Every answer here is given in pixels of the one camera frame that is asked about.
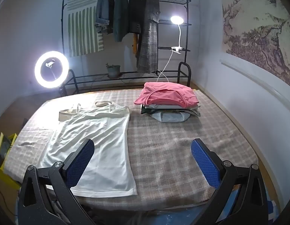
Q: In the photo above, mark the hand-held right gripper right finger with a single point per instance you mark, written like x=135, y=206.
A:
x=206, y=161

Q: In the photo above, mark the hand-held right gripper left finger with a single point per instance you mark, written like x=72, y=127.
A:
x=80, y=166

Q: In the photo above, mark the white camisole top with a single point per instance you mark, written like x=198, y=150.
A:
x=100, y=140

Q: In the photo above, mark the black metal clothes rack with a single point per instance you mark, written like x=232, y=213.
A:
x=184, y=66

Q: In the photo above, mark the grey folded garment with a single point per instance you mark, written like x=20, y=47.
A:
x=170, y=117

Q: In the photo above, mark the pink folded garment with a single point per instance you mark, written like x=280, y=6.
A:
x=168, y=93

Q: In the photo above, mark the yellow box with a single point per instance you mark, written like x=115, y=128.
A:
x=2, y=168

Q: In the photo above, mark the black folded garment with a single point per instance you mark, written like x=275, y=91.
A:
x=145, y=110

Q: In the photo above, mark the small potted plant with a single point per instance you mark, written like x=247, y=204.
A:
x=114, y=71

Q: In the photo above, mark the yellow scarf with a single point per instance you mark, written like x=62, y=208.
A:
x=135, y=44

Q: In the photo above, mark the green striped hanging rug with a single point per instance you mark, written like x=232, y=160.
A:
x=81, y=28

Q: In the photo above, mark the white clip lamp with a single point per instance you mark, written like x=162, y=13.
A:
x=178, y=20

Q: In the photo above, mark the dark green jacket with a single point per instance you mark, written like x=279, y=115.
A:
x=120, y=16

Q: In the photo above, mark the denim jacket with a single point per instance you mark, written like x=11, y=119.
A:
x=104, y=9

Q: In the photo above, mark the black coat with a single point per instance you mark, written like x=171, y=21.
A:
x=135, y=9

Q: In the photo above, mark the landscape wall poster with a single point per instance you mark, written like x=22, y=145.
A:
x=257, y=28

